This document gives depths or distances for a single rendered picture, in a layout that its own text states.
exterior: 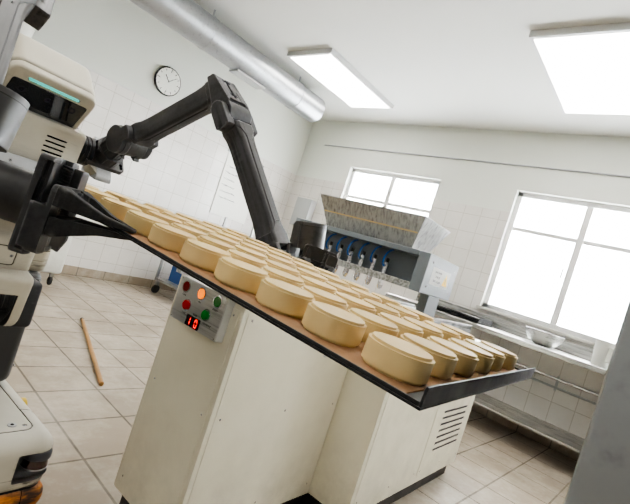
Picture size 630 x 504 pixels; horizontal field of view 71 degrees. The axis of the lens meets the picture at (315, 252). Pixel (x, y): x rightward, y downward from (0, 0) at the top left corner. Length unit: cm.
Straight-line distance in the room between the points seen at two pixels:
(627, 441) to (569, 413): 469
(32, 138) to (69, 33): 398
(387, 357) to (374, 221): 169
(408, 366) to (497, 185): 507
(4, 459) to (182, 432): 47
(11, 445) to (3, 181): 116
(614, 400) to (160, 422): 147
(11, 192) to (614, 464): 51
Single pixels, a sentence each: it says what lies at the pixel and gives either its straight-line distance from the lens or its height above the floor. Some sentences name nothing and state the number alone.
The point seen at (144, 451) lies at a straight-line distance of 167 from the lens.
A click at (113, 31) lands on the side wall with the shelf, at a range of 549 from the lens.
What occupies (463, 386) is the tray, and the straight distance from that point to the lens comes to 35.
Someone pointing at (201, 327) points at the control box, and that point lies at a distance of 141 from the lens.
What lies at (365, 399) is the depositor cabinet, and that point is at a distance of 188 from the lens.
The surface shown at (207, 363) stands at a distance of 143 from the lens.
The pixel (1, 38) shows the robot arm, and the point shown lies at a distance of 78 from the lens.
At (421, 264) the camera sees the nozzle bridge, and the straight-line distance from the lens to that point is 179.
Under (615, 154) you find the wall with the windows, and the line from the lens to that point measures 522.
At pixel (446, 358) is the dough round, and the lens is 37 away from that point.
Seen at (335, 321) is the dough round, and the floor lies 100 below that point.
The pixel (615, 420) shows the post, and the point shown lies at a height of 101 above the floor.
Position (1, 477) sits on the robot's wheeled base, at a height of 18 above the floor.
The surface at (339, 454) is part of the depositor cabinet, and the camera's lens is 197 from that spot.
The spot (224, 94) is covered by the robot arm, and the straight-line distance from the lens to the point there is 112.
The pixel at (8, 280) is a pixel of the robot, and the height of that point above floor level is 73.
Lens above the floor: 104
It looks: level
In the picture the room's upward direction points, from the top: 18 degrees clockwise
